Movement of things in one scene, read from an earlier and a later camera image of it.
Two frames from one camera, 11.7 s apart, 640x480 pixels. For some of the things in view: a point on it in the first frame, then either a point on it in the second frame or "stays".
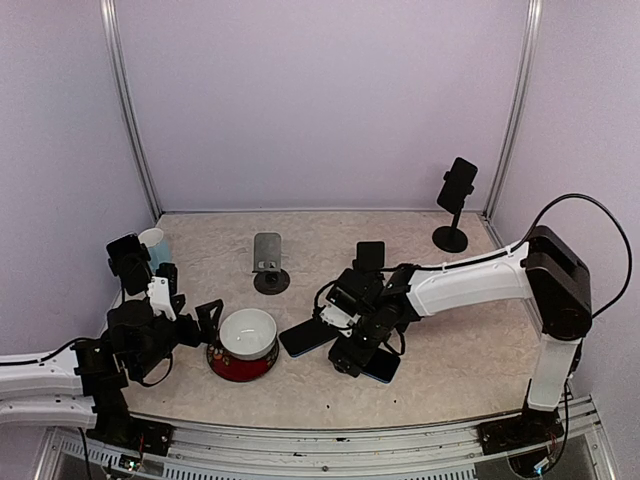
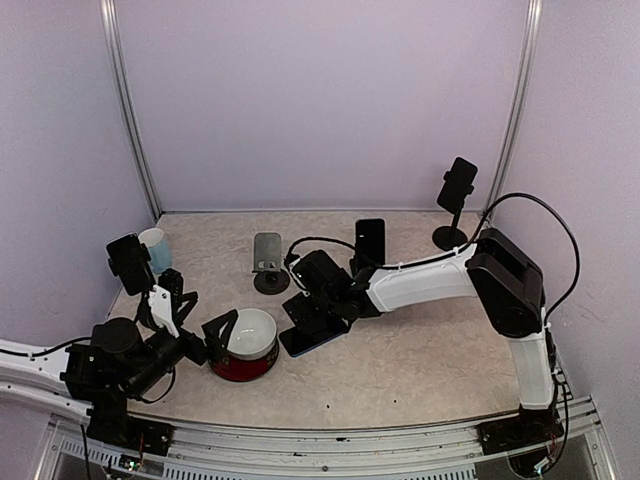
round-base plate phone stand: x=269 y=277 stays
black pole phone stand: x=452 y=239 stays
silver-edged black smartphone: x=129 y=261 stays
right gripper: x=343 y=364 -> x=309 y=316
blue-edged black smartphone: x=382 y=365 -> x=370 y=238
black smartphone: x=458 y=185 stays
